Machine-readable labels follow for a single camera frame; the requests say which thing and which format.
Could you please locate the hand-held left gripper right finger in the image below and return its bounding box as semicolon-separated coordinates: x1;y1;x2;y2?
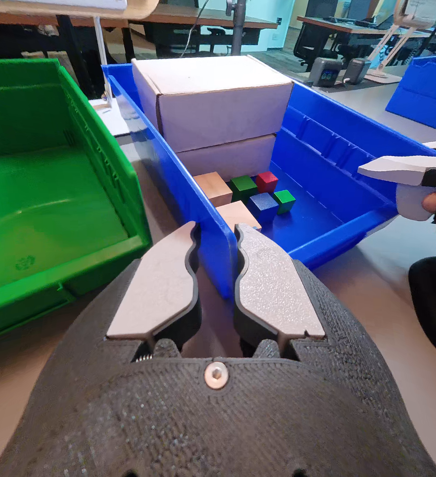
234;223;327;355

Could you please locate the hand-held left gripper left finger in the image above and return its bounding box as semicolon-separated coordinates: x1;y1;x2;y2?
106;221;203;355

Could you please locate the blue plastic bin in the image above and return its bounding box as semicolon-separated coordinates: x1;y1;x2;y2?
385;56;436;136
102;56;436;300

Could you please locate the blue wooden cube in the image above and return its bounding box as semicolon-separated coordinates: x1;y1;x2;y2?
248;193;279;224

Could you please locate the green wooden cube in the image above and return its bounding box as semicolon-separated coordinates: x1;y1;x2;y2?
273;189;296;215
228;175;258;203

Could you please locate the white cardboard mailer box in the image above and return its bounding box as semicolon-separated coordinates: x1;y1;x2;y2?
176;134;277;182
131;55;294;153

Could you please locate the green plastic bin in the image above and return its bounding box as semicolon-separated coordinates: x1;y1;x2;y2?
0;58;153;343

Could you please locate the grey desk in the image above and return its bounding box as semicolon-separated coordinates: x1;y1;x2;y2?
0;75;436;448

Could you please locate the natural wooden cube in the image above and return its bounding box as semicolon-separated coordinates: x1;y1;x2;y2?
216;200;262;233
195;171;233;207

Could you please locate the wooden document stand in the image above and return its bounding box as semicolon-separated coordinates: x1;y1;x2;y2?
365;0;436;84

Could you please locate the red wooden cube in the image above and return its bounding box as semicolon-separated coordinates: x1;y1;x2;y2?
256;171;279;194

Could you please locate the small grey device with display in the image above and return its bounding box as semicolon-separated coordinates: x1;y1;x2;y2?
310;57;343;88

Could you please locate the black office chair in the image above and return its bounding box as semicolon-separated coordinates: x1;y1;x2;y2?
294;0;340;71

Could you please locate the wooden background table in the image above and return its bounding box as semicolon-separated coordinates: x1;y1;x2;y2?
0;7;279;60
297;14;436;49

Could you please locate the grey metal pole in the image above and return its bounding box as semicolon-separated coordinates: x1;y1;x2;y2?
226;0;249;56

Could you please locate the grey hanging cable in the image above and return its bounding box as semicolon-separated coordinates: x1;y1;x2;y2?
180;0;210;57

